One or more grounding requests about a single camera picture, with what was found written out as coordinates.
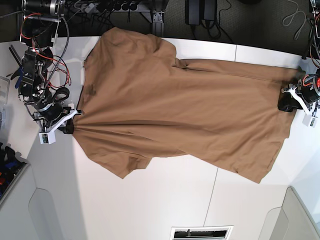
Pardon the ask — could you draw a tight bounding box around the aluminium frame post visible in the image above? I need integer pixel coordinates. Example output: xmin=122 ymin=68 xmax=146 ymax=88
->
xmin=140 ymin=11 xmax=165 ymax=37

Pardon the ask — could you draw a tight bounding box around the white camera box image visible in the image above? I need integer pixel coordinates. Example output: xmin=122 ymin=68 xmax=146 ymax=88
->
xmin=39 ymin=131 xmax=56 ymax=145
xmin=302 ymin=114 xmax=318 ymax=128

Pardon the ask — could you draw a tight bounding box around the brown t-shirt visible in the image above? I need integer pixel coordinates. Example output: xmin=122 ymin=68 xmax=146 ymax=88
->
xmin=73 ymin=28 xmax=298 ymax=183

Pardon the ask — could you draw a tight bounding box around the white camera box image left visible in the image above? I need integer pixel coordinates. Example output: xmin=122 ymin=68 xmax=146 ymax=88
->
xmin=39 ymin=131 xmax=56 ymax=145

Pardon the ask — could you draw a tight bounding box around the black power adapter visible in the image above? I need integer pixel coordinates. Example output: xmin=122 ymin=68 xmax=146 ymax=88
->
xmin=185 ymin=0 xmax=200 ymax=26

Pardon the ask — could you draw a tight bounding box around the white camera box image right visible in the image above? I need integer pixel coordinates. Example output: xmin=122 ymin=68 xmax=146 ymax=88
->
xmin=302 ymin=114 xmax=318 ymax=128

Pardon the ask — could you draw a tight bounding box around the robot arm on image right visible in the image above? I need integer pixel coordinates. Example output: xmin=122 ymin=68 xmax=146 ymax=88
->
xmin=277 ymin=0 xmax=320 ymax=120

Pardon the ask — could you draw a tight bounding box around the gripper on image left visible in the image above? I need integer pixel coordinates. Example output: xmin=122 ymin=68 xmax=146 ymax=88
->
xmin=32 ymin=102 xmax=75 ymax=135

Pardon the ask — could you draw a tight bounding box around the clear plastic box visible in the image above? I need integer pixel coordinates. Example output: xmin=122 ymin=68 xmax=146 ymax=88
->
xmin=0 ymin=76 xmax=10 ymax=130

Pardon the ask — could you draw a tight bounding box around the grey looped cable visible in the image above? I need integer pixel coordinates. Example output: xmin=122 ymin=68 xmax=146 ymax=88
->
xmin=281 ymin=0 xmax=315 ymax=41

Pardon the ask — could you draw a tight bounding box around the grey bin of clamps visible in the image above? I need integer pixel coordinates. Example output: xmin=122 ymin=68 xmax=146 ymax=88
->
xmin=0 ymin=142 xmax=29 ymax=206

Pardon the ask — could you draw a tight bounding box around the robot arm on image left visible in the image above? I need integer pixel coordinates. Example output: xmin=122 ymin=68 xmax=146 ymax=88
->
xmin=16 ymin=0 xmax=81 ymax=135

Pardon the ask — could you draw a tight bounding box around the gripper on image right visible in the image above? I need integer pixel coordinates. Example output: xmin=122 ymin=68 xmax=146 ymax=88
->
xmin=277 ymin=76 xmax=320 ymax=117

